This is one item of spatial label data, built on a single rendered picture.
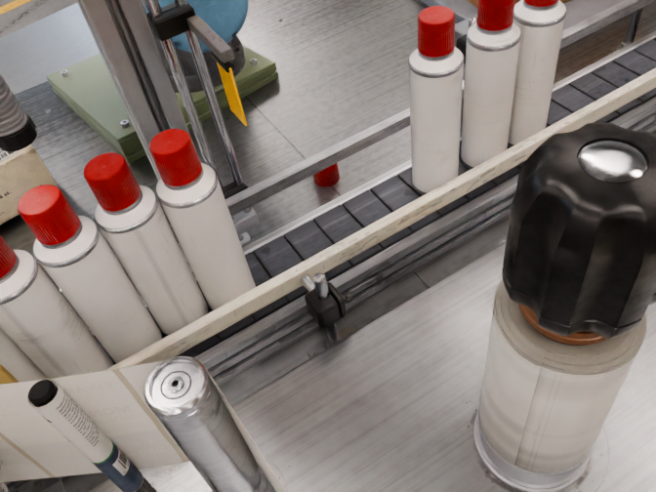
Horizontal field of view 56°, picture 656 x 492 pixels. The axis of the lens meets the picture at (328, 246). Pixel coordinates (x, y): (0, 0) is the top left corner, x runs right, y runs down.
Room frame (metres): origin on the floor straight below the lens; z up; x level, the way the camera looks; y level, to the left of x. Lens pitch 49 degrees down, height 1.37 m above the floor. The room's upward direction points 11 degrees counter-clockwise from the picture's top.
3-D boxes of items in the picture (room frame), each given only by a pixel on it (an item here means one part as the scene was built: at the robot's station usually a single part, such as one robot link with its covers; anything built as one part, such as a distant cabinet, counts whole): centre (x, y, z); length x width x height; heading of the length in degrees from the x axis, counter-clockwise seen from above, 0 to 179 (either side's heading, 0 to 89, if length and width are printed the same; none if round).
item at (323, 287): (0.34, 0.01, 0.89); 0.03 x 0.03 x 0.12; 23
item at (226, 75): (0.43, 0.05, 1.09); 0.03 x 0.01 x 0.06; 23
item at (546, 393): (0.19, -0.13, 1.03); 0.09 x 0.09 x 0.30
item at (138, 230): (0.38, 0.16, 0.98); 0.05 x 0.05 x 0.20
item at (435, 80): (0.50, -0.13, 0.98); 0.05 x 0.05 x 0.20
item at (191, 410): (0.19, 0.10, 0.97); 0.05 x 0.05 x 0.19
